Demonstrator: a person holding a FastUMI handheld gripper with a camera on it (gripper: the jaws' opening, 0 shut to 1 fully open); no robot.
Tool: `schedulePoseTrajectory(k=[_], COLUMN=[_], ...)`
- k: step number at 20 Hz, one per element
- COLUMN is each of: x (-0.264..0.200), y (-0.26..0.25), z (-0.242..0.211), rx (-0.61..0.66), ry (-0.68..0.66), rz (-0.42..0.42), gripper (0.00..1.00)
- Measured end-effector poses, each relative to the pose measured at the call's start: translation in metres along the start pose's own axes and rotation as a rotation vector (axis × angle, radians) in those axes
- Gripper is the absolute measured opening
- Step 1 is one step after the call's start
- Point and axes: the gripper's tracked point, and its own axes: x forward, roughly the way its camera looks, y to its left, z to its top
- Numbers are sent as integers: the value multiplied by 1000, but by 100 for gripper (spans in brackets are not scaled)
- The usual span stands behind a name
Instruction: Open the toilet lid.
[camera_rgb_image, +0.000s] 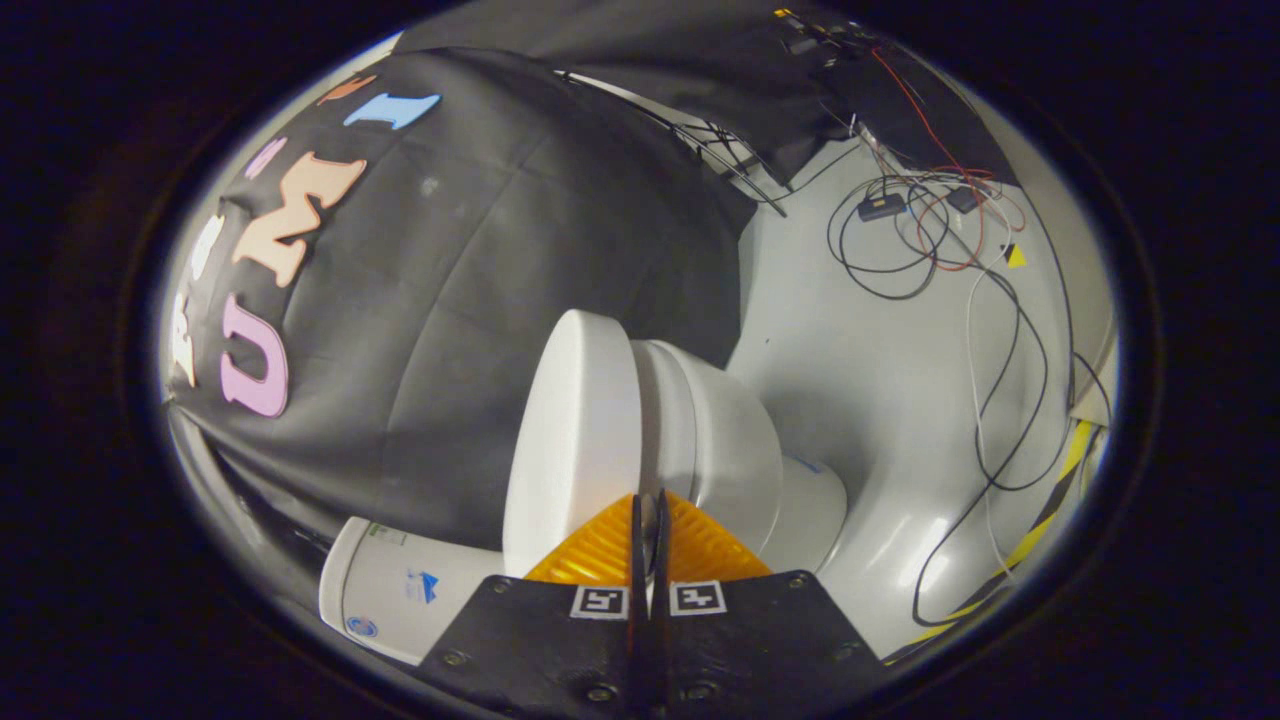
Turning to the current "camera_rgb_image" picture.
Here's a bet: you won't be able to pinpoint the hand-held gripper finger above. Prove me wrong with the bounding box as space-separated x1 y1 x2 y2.
415 490 647 720
650 488 891 720

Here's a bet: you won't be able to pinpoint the white toilet lid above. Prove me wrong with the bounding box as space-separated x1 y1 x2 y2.
502 309 643 579

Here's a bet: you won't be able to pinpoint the white toilet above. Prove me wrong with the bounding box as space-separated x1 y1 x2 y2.
320 340 849 667

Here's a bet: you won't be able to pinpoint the white toilet tank cover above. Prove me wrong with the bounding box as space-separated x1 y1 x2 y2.
320 516 373 651

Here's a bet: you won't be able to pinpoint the black backdrop cloth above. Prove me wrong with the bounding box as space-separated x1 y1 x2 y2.
160 0 1021 561

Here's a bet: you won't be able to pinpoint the yellow and black floor tape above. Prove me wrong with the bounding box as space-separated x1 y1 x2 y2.
888 420 1101 663

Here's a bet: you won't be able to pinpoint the black tripod stand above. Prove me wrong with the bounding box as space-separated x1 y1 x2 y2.
555 70 791 218

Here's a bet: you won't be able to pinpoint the orange and black device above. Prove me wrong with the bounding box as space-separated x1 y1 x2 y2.
772 6 881 56

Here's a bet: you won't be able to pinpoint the black floor cables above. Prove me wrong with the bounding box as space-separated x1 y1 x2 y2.
826 172 1113 629

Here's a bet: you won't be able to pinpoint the red cable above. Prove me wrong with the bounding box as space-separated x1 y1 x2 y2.
868 45 1028 274

